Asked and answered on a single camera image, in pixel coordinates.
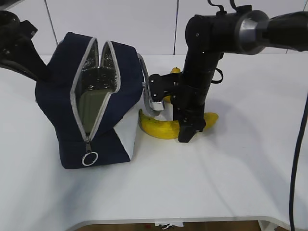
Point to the navy blue lunch bag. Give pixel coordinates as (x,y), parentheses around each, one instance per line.
(78,66)

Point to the green lidded glass container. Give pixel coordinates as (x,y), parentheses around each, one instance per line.
(89,105)

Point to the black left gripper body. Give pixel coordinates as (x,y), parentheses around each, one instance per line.
(13,31)

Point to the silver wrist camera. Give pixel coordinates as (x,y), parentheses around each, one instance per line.
(160,87)

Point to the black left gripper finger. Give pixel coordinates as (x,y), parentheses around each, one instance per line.
(23,58)

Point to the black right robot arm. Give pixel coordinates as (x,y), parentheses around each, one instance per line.
(208,38)

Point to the white paper scrap under table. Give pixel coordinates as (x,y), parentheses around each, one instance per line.
(169,223)

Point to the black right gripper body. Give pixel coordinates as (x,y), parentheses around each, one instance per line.
(189,105)

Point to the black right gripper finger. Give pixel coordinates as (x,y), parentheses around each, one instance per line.
(186,133)

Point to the yellow banana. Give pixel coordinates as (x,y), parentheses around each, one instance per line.
(168,130)

